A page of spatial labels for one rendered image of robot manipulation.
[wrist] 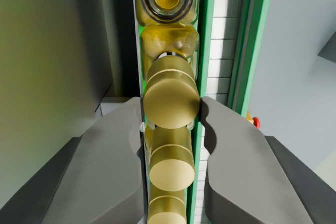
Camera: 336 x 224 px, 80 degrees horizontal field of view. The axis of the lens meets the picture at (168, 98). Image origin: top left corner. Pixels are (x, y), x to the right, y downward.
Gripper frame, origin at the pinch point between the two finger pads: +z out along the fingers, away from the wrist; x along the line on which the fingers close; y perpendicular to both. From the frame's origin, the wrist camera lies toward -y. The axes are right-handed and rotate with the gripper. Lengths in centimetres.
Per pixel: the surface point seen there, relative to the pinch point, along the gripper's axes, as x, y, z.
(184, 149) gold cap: 1.0, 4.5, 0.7
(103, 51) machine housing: -15.0, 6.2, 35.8
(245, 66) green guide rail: 12.6, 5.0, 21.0
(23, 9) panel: -12.2, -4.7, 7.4
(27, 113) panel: -12.2, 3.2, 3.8
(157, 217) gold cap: -1.1, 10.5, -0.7
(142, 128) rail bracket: -4.8, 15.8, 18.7
